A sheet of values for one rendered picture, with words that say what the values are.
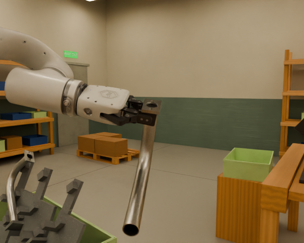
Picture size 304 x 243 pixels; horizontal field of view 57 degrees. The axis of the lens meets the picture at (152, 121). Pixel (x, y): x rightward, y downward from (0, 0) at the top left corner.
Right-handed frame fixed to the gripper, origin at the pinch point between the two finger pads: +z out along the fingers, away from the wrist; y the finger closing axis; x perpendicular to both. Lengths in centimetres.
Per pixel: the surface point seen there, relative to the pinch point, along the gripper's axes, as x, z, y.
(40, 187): 52, -36, 20
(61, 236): 52, -20, 2
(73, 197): 44.2, -20.0, 11.5
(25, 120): 297, -259, 405
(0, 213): 77, -56, 23
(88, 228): 58, -14, 11
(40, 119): 304, -240, 433
